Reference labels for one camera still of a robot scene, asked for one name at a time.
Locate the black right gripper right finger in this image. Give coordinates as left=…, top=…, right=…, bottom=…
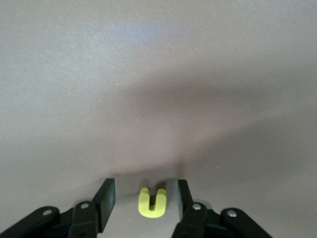
left=170, top=179, right=273, bottom=238

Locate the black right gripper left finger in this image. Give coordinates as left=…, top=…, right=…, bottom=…
left=0, top=178, right=116, bottom=238

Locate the yellow letter u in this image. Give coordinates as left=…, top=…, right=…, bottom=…
left=138, top=187, right=167, bottom=219

